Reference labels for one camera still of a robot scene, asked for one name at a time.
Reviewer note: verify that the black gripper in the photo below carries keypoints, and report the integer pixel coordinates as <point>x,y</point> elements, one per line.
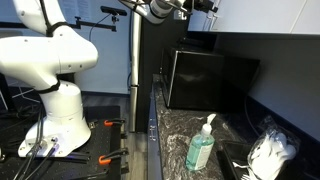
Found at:
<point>203,4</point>

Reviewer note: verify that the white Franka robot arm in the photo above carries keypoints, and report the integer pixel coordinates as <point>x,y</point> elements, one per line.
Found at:
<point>50,56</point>

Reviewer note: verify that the tall black cabinet panel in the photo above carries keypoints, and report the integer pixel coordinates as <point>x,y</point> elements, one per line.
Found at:
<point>150,83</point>

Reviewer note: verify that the black microwave oven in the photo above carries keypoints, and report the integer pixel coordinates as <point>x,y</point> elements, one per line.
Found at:
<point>200,80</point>

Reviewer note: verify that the silver vertical pole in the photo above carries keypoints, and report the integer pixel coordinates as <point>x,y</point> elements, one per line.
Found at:
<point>135,66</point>

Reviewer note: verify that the green hand soap pump bottle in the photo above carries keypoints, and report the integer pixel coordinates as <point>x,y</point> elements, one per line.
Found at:
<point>200,150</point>

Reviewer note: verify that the black plastic tray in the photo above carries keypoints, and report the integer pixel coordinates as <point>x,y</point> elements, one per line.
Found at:
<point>233,153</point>

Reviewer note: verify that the clear bag of white cutlery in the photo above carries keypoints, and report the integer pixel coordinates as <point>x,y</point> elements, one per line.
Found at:
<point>270,153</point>

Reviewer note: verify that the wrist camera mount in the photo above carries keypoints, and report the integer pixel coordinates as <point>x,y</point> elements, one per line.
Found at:
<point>181,14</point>

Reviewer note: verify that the black bar shaped camera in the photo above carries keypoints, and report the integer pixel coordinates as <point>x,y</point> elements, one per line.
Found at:
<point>113,10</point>

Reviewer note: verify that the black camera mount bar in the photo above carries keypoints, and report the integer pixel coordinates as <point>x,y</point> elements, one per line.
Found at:
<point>96,25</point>

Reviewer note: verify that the white paper wall notice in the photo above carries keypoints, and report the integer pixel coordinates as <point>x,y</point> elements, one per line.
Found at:
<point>76,8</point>

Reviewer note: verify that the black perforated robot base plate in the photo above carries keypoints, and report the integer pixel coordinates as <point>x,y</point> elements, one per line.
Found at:
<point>100,140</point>

